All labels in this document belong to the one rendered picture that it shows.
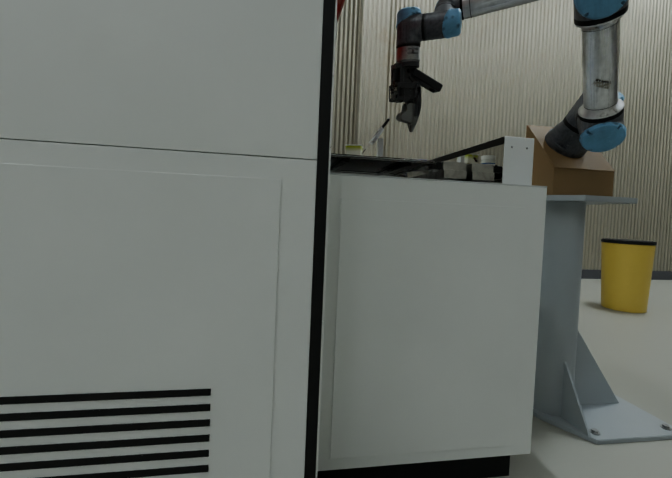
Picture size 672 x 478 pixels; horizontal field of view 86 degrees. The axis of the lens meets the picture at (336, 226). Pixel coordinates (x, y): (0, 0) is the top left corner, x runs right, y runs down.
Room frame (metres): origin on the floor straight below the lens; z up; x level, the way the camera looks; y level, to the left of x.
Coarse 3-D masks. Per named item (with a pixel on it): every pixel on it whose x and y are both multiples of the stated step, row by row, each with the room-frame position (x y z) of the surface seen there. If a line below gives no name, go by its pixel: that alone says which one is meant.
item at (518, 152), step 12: (504, 144) 1.03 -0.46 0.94; (516, 144) 1.03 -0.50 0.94; (528, 144) 1.04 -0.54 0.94; (504, 156) 1.02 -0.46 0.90; (516, 156) 1.03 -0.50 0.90; (528, 156) 1.04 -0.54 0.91; (504, 168) 1.02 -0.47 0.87; (516, 168) 1.03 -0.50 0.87; (528, 168) 1.04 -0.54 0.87; (504, 180) 1.02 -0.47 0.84; (516, 180) 1.03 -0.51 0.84; (528, 180) 1.04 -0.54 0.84
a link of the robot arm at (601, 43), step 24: (576, 0) 0.92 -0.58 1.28; (600, 0) 0.90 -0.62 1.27; (624, 0) 0.89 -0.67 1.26; (576, 24) 0.99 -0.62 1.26; (600, 24) 0.94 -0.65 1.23; (600, 48) 0.99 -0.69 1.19; (600, 72) 1.03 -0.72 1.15; (600, 96) 1.07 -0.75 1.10; (600, 120) 1.10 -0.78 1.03; (600, 144) 1.14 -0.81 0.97
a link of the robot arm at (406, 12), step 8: (408, 8) 1.11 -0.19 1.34; (416, 8) 1.11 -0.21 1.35; (400, 16) 1.12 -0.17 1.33; (408, 16) 1.11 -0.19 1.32; (416, 16) 1.11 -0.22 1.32; (400, 24) 1.13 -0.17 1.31; (408, 24) 1.11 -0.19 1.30; (416, 24) 1.11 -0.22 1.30; (400, 32) 1.13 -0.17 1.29; (408, 32) 1.12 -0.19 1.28; (416, 32) 1.12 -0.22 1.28; (400, 40) 1.14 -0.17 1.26; (408, 40) 1.12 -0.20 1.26; (416, 40) 1.13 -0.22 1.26
